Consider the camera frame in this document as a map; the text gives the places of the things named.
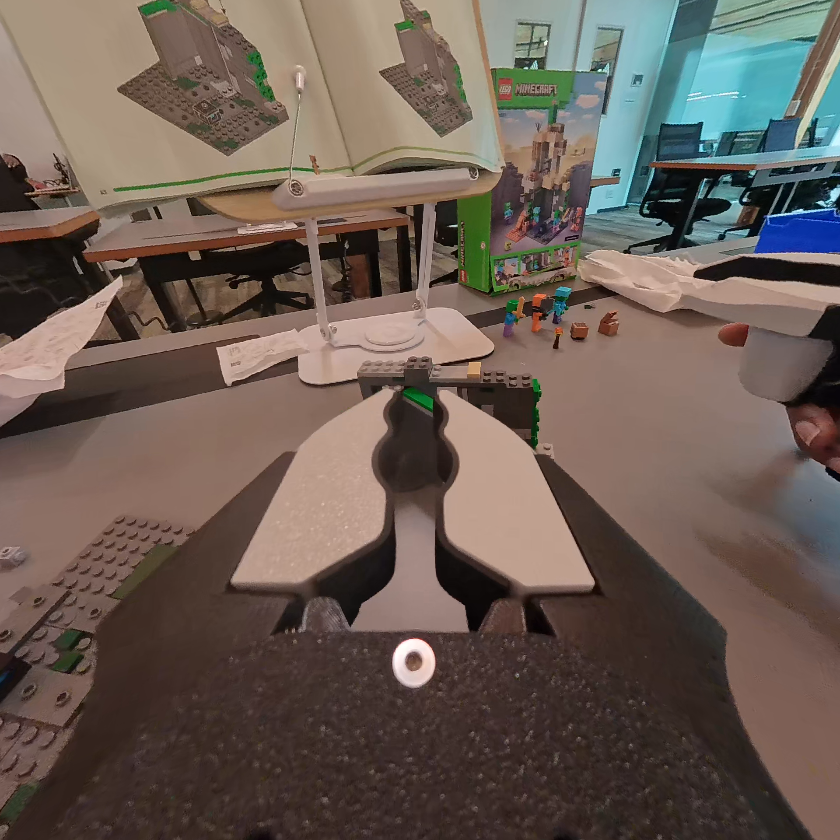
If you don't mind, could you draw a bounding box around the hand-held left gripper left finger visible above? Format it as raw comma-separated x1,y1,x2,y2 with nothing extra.
230,389,399,621

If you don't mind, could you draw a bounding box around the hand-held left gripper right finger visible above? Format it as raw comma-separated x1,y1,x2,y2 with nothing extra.
434,389,597,621

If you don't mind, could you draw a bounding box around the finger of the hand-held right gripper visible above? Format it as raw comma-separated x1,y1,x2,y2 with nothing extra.
682,270,840,338
694,252,840,277

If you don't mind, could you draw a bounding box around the grey green brick wall assembly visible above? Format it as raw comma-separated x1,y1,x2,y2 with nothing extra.
357,356,555,460

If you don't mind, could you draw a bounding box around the grey brick baseplate build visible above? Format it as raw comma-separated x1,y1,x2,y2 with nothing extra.
0,515,198,828

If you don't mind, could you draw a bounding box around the wooden-edged office desk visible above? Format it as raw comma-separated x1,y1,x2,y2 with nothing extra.
84,209,413,316
0,206,142,342
650,146,840,250

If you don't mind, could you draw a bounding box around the grey desk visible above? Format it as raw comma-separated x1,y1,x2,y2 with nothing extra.
0,236,840,840

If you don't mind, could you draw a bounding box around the person's right hand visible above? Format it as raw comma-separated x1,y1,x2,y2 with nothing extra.
717,322,840,476

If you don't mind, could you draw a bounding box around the blue storage bin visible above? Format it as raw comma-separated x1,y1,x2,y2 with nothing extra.
753,210,840,256

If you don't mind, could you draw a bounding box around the black office chair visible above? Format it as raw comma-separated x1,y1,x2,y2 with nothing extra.
718,118,805,240
226,239,312,322
626,121,732,253

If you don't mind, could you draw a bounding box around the crumpled white plastic bag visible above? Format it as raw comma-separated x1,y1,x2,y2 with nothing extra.
577,248,756,312

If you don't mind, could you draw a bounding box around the small flat paper bag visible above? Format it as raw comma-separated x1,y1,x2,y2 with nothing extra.
217,330,309,387

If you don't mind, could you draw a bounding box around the green brick set box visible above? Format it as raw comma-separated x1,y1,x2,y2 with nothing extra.
457,67,608,296

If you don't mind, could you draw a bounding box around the printed white paper bag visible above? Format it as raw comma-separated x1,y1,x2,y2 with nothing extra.
0,276,126,427

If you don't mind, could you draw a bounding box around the white book stand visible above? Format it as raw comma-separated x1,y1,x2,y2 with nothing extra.
200,64,496,386

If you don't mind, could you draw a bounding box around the open building instruction booklet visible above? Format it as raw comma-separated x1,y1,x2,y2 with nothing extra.
0,0,506,217

